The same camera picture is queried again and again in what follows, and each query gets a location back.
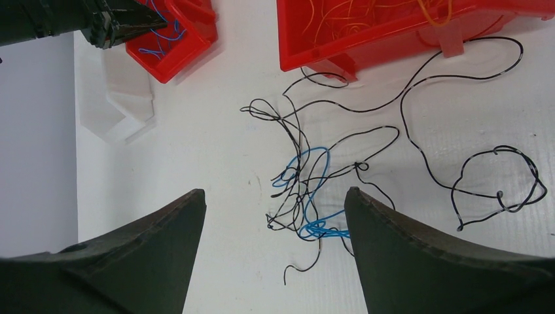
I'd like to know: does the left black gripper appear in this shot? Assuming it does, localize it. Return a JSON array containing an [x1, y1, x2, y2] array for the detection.
[[1, 0, 168, 49]]

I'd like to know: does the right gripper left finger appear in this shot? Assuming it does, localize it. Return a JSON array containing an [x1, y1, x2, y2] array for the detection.
[[1, 189, 207, 313]]

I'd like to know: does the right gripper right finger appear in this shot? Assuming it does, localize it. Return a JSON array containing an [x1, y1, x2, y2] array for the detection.
[[344, 187, 554, 313]]

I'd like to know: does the blue wire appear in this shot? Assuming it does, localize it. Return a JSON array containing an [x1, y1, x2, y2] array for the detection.
[[137, 0, 187, 60]]

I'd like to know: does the red bin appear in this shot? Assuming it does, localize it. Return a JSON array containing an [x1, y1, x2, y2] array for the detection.
[[126, 0, 218, 84], [277, 1, 554, 82]]

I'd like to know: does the coloured wire bundle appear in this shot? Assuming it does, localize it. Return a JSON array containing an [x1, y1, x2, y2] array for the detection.
[[240, 97, 401, 287]]

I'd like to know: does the black wire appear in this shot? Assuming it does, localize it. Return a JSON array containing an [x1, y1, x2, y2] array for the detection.
[[282, 36, 548, 233]]

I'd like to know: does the orange wire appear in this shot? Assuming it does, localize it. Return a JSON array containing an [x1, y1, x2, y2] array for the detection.
[[416, 0, 454, 27], [301, 0, 417, 40]]

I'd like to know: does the clear plastic bin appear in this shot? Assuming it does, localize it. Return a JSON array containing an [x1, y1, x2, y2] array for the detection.
[[75, 45, 155, 146]]

